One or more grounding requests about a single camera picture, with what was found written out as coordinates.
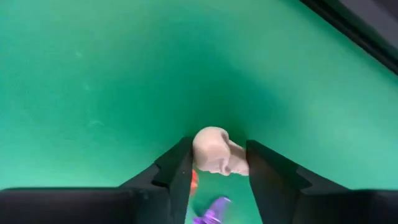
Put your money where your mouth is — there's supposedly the black table frame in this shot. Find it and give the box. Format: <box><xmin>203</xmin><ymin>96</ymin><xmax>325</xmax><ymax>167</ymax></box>
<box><xmin>297</xmin><ymin>0</ymin><xmax>398</xmax><ymax>76</ymax></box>

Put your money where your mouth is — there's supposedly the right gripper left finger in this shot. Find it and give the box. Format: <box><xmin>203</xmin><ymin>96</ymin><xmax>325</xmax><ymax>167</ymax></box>
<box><xmin>0</xmin><ymin>138</ymin><xmax>194</xmax><ymax>224</ymax></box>

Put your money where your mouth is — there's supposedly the green table mat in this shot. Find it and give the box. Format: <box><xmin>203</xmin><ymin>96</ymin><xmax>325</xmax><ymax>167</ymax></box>
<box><xmin>0</xmin><ymin>0</ymin><xmax>398</xmax><ymax>224</ymax></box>

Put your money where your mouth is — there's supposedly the purple bat decoration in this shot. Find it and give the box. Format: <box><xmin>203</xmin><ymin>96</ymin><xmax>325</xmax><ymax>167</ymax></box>
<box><xmin>193</xmin><ymin>195</ymin><xmax>233</xmax><ymax>224</ymax></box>

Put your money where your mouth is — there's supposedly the orange pumpkin decoration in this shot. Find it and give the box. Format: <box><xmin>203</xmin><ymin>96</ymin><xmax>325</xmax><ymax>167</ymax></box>
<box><xmin>190</xmin><ymin>169</ymin><xmax>200</xmax><ymax>197</ymax></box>

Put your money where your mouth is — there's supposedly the white skull decoration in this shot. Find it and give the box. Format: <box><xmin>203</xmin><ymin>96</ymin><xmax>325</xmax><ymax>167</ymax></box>
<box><xmin>192</xmin><ymin>126</ymin><xmax>250</xmax><ymax>177</ymax></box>

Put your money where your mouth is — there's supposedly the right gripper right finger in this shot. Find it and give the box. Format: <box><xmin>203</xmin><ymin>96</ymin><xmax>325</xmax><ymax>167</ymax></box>
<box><xmin>247</xmin><ymin>139</ymin><xmax>398</xmax><ymax>224</ymax></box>

